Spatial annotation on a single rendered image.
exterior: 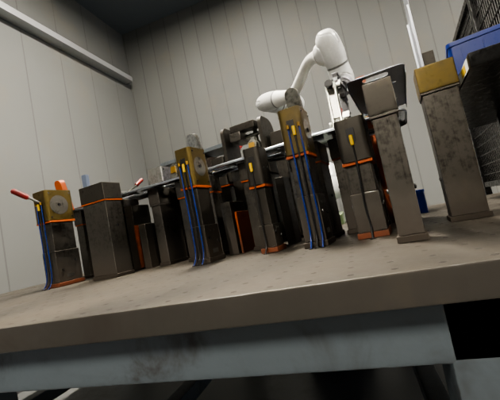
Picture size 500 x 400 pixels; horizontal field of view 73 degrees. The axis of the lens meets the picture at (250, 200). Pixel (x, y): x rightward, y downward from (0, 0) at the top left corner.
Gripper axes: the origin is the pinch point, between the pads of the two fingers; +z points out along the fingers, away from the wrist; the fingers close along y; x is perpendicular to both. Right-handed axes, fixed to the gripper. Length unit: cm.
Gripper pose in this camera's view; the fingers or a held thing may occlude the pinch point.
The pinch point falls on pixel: (340, 101)
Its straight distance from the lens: 145.9
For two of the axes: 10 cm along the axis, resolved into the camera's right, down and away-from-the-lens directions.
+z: -2.5, 5.5, -8.0
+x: 8.8, -2.1, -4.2
